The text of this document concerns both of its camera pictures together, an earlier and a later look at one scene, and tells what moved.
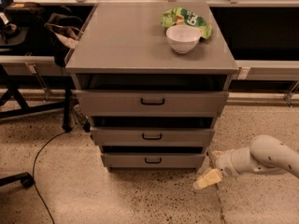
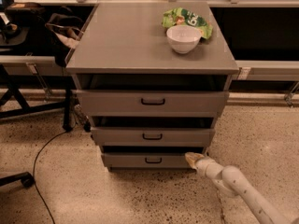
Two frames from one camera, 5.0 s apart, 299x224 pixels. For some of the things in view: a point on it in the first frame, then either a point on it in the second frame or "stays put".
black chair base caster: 25,178 stays put
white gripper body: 223,162 -> 202,165
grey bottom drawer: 155,161 stays put
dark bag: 64,31 stays put
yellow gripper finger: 211,177 -> 192,159
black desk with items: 22,30 stays put
